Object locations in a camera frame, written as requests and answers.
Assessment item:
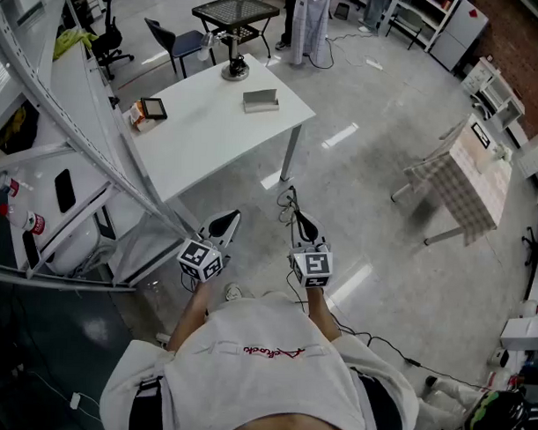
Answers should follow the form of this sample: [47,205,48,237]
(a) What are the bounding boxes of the white cardboard box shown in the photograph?
[498,312,538,353]

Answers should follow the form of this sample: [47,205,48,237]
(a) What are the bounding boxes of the white toy kitchen unit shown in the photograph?
[458,54,529,134]

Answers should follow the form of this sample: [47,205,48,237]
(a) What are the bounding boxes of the person's white shoe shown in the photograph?
[224,281,255,303]

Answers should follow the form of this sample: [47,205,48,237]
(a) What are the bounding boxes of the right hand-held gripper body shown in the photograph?
[287,242,335,290]

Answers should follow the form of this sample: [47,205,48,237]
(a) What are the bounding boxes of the white open shelf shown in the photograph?
[379,0,463,55]

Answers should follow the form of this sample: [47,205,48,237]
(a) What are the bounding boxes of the black floor cable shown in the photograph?
[282,270,492,391]

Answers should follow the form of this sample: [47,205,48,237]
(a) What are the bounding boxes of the white cabinet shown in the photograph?
[427,0,490,76]

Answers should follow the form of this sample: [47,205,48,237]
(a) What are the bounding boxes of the table with checked cloth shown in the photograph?
[387,109,517,251]

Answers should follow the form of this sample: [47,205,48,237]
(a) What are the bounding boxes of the black framed tablet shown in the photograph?
[139,97,169,122]

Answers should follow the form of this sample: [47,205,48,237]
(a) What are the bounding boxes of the person's right forearm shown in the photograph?
[304,285,345,342]

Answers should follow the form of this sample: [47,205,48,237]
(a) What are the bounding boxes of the grey glasses case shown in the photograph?
[242,86,282,115]

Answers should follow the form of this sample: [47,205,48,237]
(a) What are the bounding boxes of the orange and white box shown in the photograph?
[122,100,158,133]

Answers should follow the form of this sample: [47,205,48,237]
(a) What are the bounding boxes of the white rounded appliance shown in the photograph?
[49,213,103,278]

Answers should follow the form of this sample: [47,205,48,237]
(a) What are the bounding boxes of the black lattice table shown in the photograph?
[190,0,282,59]

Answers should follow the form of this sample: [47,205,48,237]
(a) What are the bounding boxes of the person's white shirt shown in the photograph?
[98,286,425,430]

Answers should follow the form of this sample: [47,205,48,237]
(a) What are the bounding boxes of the green chair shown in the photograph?
[384,6,425,52]

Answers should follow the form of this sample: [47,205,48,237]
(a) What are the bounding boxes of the blue chair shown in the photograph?
[142,17,218,81]

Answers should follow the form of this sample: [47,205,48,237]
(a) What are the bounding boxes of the person's left forearm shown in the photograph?
[165,276,214,355]

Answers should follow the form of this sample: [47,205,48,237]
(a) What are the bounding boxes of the grey metal shelf rack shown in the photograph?
[0,0,203,296]

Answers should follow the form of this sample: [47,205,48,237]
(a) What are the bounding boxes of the yellow-green cloth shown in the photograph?
[51,26,100,63]

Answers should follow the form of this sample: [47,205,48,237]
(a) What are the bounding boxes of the white table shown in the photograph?
[118,48,320,209]

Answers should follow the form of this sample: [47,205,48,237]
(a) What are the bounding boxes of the black and green helmet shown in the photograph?
[462,387,532,430]

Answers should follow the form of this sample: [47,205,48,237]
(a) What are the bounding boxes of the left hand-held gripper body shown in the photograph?
[176,232,229,284]

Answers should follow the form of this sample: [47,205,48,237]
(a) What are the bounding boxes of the red label plastic bottle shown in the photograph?
[0,202,48,237]
[0,170,24,198]

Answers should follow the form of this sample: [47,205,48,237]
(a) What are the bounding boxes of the black office chair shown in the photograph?
[85,0,138,82]

